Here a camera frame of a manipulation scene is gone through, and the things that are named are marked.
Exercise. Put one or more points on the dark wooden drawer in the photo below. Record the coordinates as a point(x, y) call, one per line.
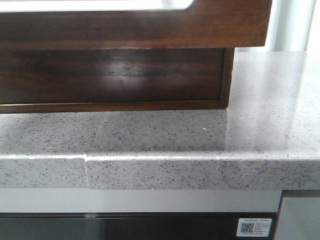
point(125, 75)
point(205, 24)

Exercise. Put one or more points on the dark wooden drawer cabinet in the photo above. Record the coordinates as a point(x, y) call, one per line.
point(228, 75)

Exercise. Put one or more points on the white QR code sticker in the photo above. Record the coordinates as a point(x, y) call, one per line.
point(254, 227)

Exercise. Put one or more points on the grey cabinet door panel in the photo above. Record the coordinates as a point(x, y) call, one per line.
point(299, 215)

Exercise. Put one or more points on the black glass appliance front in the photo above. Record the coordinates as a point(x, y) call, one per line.
point(128, 226)

